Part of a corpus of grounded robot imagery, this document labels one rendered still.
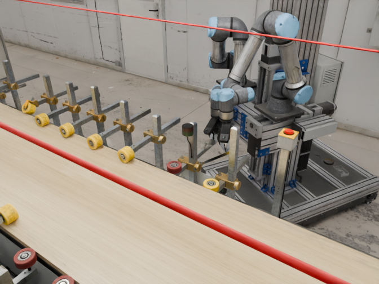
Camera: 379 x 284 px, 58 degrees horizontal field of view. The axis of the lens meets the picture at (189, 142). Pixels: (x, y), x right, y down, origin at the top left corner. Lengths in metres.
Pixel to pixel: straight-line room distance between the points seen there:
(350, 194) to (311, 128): 0.91
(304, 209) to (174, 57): 3.21
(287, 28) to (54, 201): 1.37
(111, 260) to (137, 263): 0.10
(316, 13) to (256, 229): 1.40
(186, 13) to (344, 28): 2.01
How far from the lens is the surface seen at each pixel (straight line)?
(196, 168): 1.91
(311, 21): 2.32
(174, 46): 5.10
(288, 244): 1.49
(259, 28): 1.87
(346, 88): 4.22
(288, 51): 1.85
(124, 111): 2.10
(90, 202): 1.69
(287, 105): 2.15
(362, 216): 3.17
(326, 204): 2.82
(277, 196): 1.74
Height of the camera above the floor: 1.97
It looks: 31 degrees down
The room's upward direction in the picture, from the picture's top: 1 degrees counter-clockwise
